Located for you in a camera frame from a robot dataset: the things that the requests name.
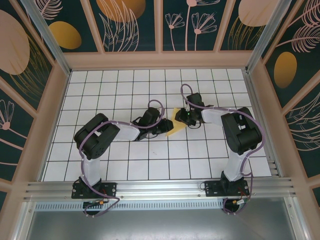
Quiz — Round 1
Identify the yellow cloth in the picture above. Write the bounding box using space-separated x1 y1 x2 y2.
165 107 187 138

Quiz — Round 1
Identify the grey sheet metal panel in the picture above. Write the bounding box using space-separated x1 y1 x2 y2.
24 209 301 240

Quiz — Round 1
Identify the power connector wiring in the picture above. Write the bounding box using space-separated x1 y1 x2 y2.
83 198 111 208
224 196 251 208

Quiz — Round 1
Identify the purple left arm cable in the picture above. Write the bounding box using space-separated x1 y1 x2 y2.
78 99 165 219

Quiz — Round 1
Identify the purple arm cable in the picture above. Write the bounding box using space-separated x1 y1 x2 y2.
180 84 266 216
78 99 165 219

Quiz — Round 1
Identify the long aluminium mounting rail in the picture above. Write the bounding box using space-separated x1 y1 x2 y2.
23 177 298 201

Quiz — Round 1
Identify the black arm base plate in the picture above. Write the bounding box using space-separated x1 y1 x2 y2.
71 181 118 200
204 180 251 198

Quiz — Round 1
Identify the slotted grey cable duct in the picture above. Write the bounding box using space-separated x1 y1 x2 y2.
34 201 226 211

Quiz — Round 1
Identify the aluminium side rail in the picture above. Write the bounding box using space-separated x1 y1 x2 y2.
243 71 285 178

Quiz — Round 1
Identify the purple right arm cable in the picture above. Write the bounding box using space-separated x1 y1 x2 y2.
180 84 266 216

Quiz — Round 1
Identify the aluminium corner post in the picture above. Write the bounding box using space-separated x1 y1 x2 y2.
19 0 73 77
244 0 295 74

